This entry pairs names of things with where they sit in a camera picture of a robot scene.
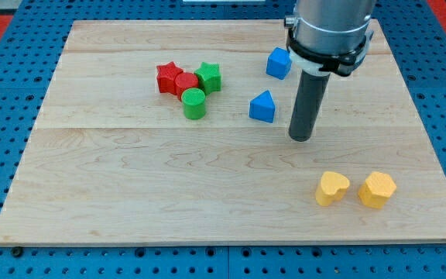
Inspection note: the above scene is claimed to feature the blue triangle block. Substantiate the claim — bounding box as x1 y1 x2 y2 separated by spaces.
249 91 276 123

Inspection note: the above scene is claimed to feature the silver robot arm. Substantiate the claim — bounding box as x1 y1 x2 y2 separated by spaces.
284 0 376 77

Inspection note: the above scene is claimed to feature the green cylinder block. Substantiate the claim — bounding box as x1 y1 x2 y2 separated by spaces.
181 88 206 120

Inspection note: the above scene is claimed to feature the light wooden board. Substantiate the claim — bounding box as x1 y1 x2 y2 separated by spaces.
0 20 446 247

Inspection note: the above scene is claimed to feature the yellow heart block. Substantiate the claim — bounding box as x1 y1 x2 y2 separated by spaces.
315 171 351 206

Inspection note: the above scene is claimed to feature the blue cube block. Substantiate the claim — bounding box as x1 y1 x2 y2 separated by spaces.
266 47 292 80

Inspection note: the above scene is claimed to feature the green star block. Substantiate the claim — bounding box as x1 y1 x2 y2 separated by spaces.
194 62 221 95

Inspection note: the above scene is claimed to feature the yellow pentagon block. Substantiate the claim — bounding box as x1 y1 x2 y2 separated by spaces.
358 171 397 209

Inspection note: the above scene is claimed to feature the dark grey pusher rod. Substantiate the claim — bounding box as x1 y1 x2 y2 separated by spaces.
289 71 330 142

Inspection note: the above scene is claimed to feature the red star block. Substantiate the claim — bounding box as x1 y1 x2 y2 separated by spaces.
156 61 184 95

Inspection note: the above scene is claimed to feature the red cylinder block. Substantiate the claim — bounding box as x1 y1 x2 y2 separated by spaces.
175 72 199 101

